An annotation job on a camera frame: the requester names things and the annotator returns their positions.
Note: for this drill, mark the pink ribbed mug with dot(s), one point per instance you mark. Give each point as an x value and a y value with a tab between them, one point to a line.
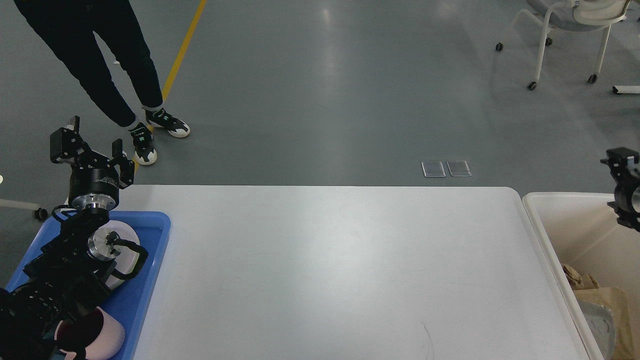
96	336

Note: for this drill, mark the person with black green sneakers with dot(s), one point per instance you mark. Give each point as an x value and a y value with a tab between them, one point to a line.
70	29

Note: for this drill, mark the brown paper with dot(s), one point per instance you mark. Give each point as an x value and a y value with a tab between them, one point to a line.
578	281

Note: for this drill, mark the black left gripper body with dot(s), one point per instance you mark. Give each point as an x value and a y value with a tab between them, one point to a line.
94	188

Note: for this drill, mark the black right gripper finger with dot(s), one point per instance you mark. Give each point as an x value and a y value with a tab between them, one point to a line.
623	164
624	218

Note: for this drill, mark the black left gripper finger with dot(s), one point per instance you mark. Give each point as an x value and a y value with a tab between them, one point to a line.
119	169
66	146

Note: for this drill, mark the white furniture foot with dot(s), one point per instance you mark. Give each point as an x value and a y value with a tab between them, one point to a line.
626	89

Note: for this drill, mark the white plastic bin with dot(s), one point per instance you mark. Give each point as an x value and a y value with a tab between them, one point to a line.
581	230

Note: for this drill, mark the foil piece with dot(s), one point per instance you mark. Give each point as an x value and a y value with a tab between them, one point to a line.
601	323

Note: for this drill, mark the grey floor socket plate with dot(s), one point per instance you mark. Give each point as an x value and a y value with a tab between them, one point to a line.
433	169
459	168

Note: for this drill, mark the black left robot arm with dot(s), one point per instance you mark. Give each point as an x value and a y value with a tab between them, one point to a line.
69	279

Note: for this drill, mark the white office chair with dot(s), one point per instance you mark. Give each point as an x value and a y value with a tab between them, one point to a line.
574	16

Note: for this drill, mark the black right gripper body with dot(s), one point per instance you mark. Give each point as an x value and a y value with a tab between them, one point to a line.
626	194

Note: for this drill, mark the blue plastic tray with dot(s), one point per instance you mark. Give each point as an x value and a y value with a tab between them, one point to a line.
128	303

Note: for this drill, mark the brown paper bag in bin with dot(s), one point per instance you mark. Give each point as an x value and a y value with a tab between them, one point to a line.
615	299

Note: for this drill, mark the pink plate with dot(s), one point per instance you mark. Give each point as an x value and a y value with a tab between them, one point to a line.
127	259

